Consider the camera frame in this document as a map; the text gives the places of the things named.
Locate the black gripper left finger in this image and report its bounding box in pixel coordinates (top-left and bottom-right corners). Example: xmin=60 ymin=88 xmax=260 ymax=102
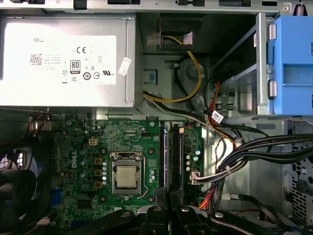
xmin=101 ymin=188 xmax=169 ymax=235

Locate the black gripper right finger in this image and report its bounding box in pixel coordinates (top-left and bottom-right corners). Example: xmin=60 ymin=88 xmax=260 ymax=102
xmin=170 ymin=189 xmax=279 ymax=235

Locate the silver CPU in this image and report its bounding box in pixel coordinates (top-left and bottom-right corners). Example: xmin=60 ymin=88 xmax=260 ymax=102
xmin=116 ymin=165 xmax=138 ymax=188

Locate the CPU socket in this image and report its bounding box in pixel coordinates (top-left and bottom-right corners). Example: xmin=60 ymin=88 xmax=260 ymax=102
xmin=110 ymin=151 xmax=147 ymax=199

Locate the metal socket cover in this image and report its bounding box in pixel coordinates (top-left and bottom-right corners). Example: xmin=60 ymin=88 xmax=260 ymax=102
xmin=111 ymin=154 xmax=144 ymax=196

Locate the green motherboard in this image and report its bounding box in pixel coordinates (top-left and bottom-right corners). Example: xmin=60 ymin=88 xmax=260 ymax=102
xmin=52 ymin=117 xmax=205 ymax=235

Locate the black PC case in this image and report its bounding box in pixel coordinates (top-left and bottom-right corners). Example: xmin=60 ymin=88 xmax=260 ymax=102
xmin=0 ymin=0 xmax=313 ymax=235

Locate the blue port connector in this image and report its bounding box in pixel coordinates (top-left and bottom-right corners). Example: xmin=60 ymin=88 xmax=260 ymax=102
xmin=51 ymin=188 xmax=62 ymax=222

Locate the blue plastic clip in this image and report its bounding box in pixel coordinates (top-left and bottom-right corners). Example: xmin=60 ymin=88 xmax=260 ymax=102
xmin=144 ymin=70 xmax=157 ymax=83

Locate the black case fan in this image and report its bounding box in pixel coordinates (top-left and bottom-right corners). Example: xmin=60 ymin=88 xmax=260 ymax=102
xmin=0 ymin=137 xmax=56 ymax=235

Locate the grey power supply unit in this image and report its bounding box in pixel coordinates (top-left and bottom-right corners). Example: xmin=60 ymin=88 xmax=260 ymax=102
xmin=0 ymin=13 xmax=136 ymax=109

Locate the metal coil spring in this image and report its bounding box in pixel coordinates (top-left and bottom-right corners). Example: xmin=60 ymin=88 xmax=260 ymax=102
xmin=296 ymin=2 xmax=306 ymax=17

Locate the white wire connector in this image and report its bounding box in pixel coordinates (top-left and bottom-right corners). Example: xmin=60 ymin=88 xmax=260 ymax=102
xmin=191 ymin=170 xmax=201 ymax=185

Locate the orange flat cable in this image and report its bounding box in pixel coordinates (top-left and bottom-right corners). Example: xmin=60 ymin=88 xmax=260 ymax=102
xmin=199 ymin=185 xmax=221 ymax=211

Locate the wire locking lever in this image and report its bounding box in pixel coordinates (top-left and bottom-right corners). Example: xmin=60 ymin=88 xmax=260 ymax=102
xmin=110 ymin=151 xmax=149 ymax=199

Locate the grey white wire bundle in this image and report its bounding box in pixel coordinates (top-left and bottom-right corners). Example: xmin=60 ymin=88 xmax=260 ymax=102
xmin=197 ymin=166 xmax=233 ymax=184

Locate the white cable label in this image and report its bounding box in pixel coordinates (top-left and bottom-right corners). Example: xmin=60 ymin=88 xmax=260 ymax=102
xmin=211 ymin=110 xmax=224 ymax=123

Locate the black cable bundle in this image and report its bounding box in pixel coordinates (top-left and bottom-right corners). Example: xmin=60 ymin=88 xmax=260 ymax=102
xmin=215 ymin=132 xmax=313 ymax=187

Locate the orange red wire bundle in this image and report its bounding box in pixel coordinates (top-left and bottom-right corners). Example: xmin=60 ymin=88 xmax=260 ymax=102
xmin=204 ymin=79 xmax=239 ymax=149

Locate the yellow black power wire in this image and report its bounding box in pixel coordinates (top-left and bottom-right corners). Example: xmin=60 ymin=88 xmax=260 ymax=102
xmin=143 ymin=35 xmax=205 ymax=103

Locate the thin red wire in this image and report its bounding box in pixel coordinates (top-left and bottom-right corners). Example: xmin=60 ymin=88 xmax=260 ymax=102
xmin=23 ymin=114 xmax=53 ymax=145

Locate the blue plastic drive bracket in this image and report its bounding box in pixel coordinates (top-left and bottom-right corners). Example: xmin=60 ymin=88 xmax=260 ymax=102
xmin=266 ymin=16 xmax=313 ymax=116

